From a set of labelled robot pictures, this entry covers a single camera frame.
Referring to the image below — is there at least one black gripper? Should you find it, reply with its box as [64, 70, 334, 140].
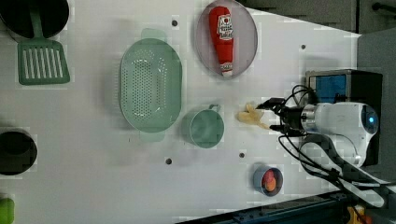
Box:
[256, 98, 305, 137]

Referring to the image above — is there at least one peeled plush banana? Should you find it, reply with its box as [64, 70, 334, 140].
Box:
[237, 104, 270, 130]

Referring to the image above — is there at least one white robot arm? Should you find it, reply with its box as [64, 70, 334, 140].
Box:
[257, 98, 395, 208]

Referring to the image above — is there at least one green mug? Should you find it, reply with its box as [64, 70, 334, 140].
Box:
[181, 105, 225, 148]

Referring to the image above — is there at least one small blue-grey bowl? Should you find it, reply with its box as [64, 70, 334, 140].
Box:
[253, 165, 283, 197]

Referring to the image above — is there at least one red plush fruit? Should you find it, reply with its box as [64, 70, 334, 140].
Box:
[262, 170, 274, 184]

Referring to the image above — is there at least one orange plush fruit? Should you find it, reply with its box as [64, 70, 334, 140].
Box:
[264, 178, 276, 191]

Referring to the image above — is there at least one black toaster oven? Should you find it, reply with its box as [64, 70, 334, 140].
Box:
[301, 69, 382, 167]

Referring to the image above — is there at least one grey oval plate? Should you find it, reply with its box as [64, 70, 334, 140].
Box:
[194, 0, 258, 80]

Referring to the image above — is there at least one red plush ketchup bottle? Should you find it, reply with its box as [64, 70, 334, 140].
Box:
[208, 6, 233, 77]

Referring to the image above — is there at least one yellow clamp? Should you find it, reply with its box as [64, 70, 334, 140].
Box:
[347, 205, 373, 224]

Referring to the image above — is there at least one green colander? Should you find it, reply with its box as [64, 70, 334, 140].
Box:
[119, 28, 183, 142]

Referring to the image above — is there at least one green slotted spatula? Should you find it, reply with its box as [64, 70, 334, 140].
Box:
[17, 7, 70, 86]

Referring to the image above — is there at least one black cup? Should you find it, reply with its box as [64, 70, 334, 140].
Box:
[0, 132, 37, 175]

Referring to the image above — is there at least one black cylinder container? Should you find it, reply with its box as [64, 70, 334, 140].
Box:
[0, 0, 70, 38]

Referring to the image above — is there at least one green bottle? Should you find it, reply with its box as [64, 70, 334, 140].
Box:
[0, 198, 15, 224]

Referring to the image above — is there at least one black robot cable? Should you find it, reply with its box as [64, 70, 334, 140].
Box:
[277, 84, 353, 194]

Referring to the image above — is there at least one blue metal frame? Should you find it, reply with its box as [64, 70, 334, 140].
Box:
[177, 191, 350, 224]

